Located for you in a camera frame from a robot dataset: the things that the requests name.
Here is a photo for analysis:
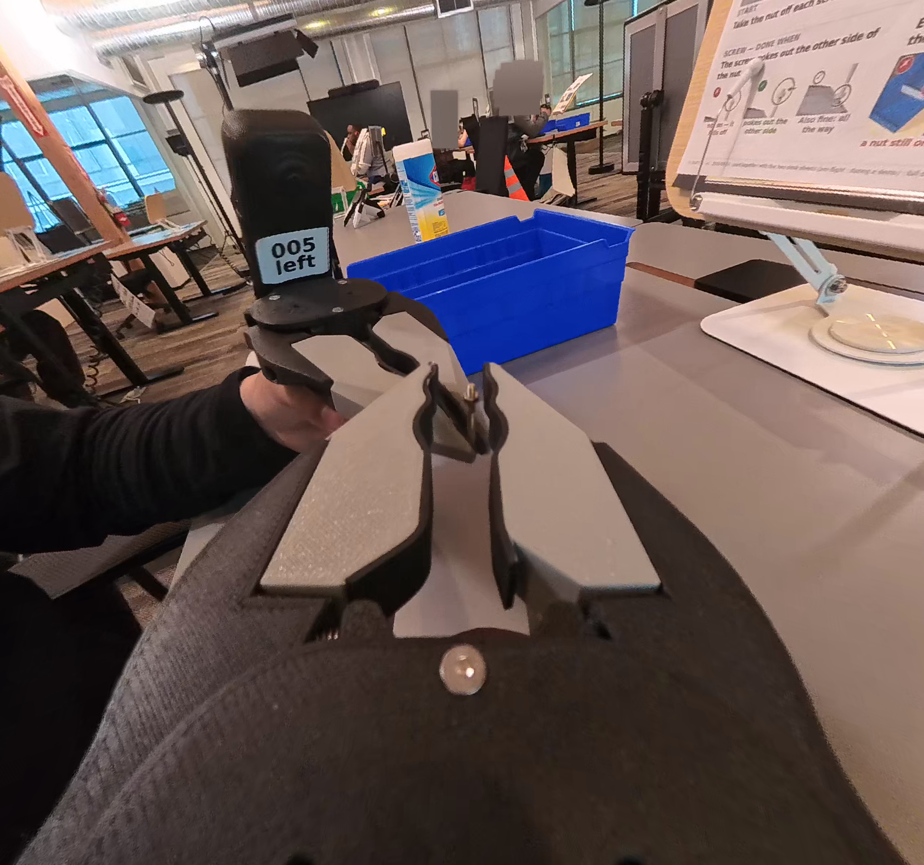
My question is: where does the person's black clothed body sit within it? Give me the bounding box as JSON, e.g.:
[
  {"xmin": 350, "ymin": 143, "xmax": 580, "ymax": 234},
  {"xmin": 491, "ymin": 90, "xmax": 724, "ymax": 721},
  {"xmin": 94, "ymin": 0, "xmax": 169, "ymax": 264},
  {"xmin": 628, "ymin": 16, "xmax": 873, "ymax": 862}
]
[{"xmin": 0, "ymin": 555, "xmax": 147, "ymax": 865}]

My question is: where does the large paned window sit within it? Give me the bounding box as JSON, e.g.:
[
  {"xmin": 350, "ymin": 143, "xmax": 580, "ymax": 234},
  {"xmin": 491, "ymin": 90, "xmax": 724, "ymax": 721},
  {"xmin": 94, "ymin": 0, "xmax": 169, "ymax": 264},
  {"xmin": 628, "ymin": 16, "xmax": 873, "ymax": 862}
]
[{"xmin": 0, "ymin": 102, "xmax": 176, "ymax": 225}]

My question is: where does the black monitor screen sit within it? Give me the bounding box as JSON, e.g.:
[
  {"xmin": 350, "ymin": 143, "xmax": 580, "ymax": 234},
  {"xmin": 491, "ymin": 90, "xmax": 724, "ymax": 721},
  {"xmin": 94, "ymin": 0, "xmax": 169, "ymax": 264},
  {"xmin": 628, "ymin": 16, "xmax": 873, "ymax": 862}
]
[{"xmin": 308, "ymin": 81, "xmax": 414, "ymax": 153}]

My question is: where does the wooden backing board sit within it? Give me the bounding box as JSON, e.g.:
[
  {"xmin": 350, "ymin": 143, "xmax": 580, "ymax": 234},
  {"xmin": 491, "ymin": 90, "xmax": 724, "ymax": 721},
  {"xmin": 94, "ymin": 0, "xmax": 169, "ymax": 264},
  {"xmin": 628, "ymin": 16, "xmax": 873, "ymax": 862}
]
[{"xmin": 666, "ymin": 0, "xmax": 753, "ymax": 221}]

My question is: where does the disinfecting wipes canister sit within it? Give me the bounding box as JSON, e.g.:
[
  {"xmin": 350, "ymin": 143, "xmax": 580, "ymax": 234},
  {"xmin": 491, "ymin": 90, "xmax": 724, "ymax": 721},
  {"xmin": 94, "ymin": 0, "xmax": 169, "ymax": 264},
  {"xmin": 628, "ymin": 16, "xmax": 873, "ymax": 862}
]
[{"xmin": 393, "ymin": 143, "xmax": 450, "ymax": 244}]

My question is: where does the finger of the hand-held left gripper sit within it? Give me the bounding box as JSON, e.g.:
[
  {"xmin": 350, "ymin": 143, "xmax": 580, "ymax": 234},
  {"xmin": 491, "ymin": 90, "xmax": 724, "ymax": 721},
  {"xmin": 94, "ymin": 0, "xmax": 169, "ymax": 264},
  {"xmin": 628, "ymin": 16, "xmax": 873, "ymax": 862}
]
[
  {"xmin": 370, "ymin": 313, "xmax": 472, "ymax": 384},
  {"xmin": 292, "ymin": 336, "xmax": 493, "ymax": 460}
]

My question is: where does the grey partition panel on stand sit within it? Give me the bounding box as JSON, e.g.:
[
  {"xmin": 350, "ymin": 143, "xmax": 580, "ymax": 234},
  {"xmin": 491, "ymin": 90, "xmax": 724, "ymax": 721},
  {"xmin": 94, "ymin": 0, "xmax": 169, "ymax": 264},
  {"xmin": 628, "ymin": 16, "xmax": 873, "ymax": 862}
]
[{"xmin": 622, "ymin": 0, "xmax": 720, "ymax": 221}]

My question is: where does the wooden support post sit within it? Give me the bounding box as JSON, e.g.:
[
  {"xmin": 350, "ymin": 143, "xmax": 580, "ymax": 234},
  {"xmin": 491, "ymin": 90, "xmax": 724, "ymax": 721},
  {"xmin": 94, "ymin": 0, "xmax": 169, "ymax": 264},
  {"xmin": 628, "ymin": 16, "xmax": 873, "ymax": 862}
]
[{"xmin": 0, "ymin": 48, "xmax": 132, "ymax": 250}]

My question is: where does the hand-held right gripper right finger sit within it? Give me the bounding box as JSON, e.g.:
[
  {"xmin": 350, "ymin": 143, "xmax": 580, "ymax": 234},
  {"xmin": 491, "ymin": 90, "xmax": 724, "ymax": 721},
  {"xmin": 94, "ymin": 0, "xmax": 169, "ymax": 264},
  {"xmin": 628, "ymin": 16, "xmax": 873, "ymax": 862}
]
[{"xmin": 482, "ymin": 363, "xmax": 663, "ymax": 636}]

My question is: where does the person's left forearm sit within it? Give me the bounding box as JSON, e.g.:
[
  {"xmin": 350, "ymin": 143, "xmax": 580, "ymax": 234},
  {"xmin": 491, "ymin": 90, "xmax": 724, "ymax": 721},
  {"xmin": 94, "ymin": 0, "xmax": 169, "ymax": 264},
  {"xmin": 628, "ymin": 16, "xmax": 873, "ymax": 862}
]
[{"xmin": 0, "ymin": 369, "xmax": 298, "ymax": 553}]

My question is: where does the person's left hand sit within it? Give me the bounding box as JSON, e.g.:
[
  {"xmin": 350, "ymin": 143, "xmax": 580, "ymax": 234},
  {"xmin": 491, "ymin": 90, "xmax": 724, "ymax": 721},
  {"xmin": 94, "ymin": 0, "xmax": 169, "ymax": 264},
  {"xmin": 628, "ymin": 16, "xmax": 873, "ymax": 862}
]
[{"xmin": 240, "ymin": 367, "xmax": 347, "ymax": 454}]

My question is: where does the wire page holder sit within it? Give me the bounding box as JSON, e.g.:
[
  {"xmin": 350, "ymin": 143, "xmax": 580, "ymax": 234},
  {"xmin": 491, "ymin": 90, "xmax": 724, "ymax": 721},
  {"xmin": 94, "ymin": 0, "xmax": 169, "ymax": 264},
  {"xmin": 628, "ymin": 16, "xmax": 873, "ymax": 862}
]
[{"xmin": 688, "ymin": 56, "xmax": 766, "ymax": 212}]

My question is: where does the black studio light panel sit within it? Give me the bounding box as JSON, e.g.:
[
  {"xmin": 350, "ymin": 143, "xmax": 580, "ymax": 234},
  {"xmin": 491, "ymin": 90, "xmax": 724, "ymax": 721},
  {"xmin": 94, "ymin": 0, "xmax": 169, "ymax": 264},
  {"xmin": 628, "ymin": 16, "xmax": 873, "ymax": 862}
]
[{"xmin": 217, "ymin": 29, "xmax": 320, "ymax": 88}]

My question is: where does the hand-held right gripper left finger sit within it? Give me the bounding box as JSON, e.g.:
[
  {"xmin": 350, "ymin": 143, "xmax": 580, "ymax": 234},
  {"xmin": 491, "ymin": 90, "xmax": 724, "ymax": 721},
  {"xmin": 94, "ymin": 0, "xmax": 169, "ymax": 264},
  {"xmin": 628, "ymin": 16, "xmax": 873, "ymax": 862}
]
[{"xmin": 258, "ymin": 363, "xmax": 439, "ymax": 620}]

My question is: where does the wooden top desk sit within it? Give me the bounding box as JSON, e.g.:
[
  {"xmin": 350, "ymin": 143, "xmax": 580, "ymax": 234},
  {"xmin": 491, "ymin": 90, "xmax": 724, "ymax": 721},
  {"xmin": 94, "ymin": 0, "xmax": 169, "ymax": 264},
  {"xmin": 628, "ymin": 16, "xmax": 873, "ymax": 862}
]
[{"xmin": 0, "ymin": 219, "xmax": 219, "ymax": 394}]

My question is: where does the printed instruction sheet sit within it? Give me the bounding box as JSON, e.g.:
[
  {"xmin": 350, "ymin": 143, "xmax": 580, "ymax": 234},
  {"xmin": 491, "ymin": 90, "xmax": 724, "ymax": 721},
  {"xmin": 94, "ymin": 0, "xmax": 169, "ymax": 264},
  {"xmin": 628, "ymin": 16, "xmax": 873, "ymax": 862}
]
[{"xmin": 682, "ymin": 0, "xmax": 924, "ymax": 194}]

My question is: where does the black flat pad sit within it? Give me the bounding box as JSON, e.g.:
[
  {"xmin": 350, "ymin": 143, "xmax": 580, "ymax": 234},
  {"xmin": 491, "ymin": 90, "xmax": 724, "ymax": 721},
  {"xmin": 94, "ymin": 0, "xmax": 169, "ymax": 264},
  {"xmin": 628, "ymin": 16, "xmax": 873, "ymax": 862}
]
[{"xmin": 696, "ymin": 258, "xmax": 789, "ymax": 304}]

